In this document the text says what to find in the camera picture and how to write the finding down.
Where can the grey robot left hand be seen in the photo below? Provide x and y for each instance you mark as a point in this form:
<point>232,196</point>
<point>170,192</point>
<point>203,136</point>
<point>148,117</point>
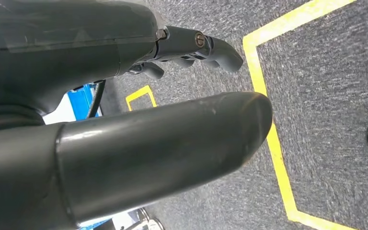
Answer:
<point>123,152</point>

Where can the blue metal shelf rack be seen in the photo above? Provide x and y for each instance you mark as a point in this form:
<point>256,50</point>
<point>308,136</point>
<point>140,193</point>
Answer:
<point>80,103</point>

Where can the chrome stanchion base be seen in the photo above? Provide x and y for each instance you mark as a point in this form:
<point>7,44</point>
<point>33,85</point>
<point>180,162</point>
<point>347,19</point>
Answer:
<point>149,220</point>

